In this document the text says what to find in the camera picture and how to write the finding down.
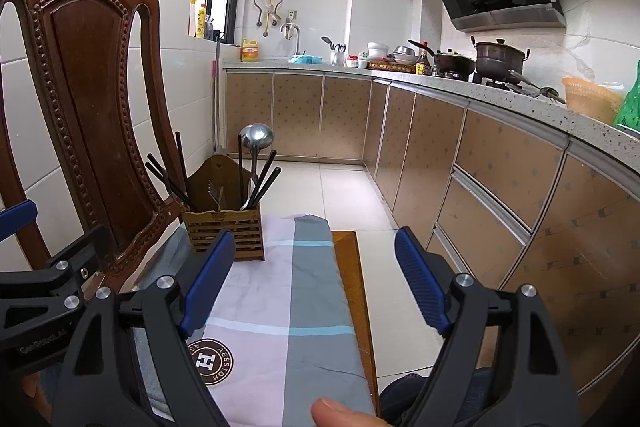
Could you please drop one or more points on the woven tray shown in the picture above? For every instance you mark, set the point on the woven tray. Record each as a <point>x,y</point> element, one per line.
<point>392,67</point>

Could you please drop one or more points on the dark cooking pot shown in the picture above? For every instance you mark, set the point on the dark cooking pot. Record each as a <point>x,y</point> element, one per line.
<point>500,57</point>

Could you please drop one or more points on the metal kitchen faucet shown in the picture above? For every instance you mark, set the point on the metal kitchen faucet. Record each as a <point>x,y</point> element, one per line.
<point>296,37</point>

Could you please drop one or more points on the cup of kitchen utensils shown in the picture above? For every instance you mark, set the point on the cup of kitchen utensils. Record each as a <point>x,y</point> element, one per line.
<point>339,57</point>

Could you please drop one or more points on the yellow detergent bottle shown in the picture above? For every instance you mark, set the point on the yellow detergent bottle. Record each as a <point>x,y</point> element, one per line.
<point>201,24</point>

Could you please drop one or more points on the black wok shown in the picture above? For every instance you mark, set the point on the black wok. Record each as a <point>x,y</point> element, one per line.
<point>452,64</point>

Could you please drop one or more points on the yellow box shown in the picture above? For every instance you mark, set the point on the yellow box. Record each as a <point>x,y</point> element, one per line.
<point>250,51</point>

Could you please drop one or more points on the blue rag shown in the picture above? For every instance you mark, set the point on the blue rag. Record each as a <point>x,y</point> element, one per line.
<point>305,59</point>

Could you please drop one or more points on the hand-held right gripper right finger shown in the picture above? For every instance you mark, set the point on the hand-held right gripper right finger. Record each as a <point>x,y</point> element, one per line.
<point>420,282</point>

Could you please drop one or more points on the sauce bottles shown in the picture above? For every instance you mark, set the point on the sauce bottles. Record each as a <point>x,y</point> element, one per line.
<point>424,64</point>

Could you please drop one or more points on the wooden utensil holder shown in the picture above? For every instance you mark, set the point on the wooden utensil holder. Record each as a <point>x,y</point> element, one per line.
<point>225,232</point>

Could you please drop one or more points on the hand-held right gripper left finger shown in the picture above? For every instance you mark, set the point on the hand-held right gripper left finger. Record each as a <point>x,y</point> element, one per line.
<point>207,282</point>

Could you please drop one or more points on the green plastic bag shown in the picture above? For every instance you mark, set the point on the green plastic bag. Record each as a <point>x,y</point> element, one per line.
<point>631,102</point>

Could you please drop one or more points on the bundle of black chopsticks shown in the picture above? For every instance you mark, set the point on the bundle of black chopsticks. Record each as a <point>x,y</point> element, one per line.
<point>241,172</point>

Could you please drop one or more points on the metal ladle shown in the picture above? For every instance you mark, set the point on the metal ladle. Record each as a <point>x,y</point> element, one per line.
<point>257,138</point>

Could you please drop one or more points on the carved wooden chair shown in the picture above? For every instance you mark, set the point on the carved wooden chair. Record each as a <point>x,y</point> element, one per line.
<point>90,82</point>

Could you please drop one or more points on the stack of metal bowls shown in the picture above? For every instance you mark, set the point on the stack of metal bowls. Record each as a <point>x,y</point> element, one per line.
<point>395,53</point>

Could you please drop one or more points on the speckled kitchen countertop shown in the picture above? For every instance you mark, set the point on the speckled kitchen countertop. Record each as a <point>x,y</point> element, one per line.
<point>500,99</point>

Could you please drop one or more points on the orange plastic basket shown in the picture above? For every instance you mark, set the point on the orange plastic basket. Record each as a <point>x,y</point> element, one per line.
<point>592,99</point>

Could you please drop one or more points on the striped seat cushion cloth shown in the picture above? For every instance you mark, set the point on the striped seat cushion cloth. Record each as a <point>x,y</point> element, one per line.
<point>280,287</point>

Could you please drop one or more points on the white spray bottle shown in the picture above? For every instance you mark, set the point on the white spray bottle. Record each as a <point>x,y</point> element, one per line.
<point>193,19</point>

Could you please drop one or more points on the person's right hand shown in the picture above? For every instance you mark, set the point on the person's right hand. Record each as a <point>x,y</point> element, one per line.
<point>345,414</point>

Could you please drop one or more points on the metal fork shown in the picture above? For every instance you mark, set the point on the metal fork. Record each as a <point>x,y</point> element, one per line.
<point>216,199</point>

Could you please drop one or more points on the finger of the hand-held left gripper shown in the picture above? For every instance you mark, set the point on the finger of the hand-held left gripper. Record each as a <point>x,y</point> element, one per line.
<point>17,217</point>
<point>75,252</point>

